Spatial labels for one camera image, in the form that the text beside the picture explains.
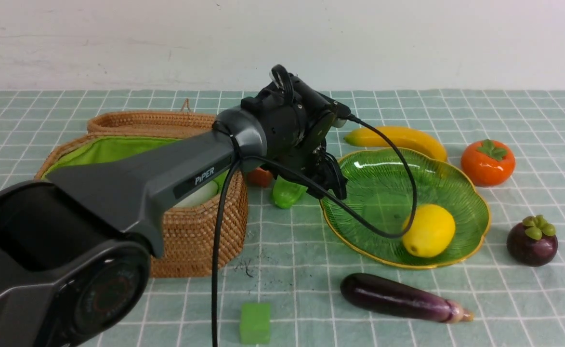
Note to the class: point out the yellow banana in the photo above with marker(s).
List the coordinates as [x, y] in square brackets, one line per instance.
[404, 137]

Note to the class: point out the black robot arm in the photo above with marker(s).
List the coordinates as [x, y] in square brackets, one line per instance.
[75, 247]

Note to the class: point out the woven wicker basket green lining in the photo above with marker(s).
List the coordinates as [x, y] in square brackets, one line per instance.
[188, 233]

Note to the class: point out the white radish with green leaves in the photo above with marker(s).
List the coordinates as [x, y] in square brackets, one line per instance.
[200, 196]

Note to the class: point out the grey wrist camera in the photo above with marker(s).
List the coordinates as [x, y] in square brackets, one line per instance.
[341, 113]

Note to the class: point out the green foam cube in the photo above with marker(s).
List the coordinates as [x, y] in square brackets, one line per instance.
[254, 326]

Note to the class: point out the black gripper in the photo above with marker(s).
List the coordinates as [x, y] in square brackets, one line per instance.
[319, 166]

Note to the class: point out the yellow lemon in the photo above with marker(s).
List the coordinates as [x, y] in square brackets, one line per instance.
[431, 231]

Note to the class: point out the woven wicker basket lid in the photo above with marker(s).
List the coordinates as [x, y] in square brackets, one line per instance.
[158, 123]

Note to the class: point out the orange persimmon green calyx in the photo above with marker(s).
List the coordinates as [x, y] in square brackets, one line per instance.
[488, 163]

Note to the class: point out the dark purple eggplant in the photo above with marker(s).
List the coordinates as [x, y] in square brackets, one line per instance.
[387, 297]

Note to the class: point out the green checkered tablecloth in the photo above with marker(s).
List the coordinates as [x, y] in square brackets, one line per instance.
[294, 262]

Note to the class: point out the purple mangosteen green calyx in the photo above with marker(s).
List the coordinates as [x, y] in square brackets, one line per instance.
[533, 242]

